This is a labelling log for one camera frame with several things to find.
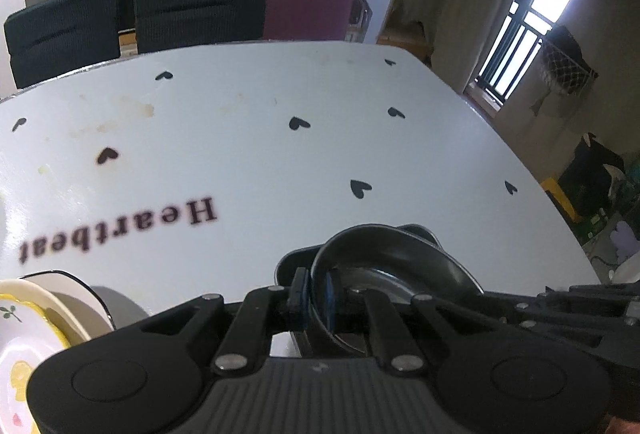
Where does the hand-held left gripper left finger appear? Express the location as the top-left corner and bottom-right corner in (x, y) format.
(120, 266), (312, 378)

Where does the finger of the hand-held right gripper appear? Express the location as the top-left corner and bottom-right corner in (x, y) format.
(482, 284), (640, 355)

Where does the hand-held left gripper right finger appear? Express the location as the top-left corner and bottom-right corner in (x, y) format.
(324, 270), (507, 378)

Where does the steel rectangular container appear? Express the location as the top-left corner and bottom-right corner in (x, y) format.
(274, 224), (451, 358)

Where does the round steel bowl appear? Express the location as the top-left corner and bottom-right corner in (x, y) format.
(309, 224), (485, 347)

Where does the white leaf-print plate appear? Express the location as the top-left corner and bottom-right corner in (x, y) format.
(22, 270), (117, 348)

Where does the floral bowl with yellow rim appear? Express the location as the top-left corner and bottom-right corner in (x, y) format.
(0, 294), (71, 434)

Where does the person's right forearm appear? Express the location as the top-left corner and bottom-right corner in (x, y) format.
(607, 416), (640, 434)

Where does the yellow box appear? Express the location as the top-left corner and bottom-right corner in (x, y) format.
(541, 176), (584, 226)

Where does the dark cloth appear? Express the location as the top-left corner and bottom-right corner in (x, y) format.
(559, 133), (627, 216)

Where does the hanging net bag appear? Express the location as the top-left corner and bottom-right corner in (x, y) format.
(530, 26), (599, 116)

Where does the barred window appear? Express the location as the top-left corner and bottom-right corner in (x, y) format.
(467, 0), (582, 106)

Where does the dark padded chair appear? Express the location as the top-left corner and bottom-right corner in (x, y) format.
(132, 0), (272, 54)
(4, 0), (121, 90)

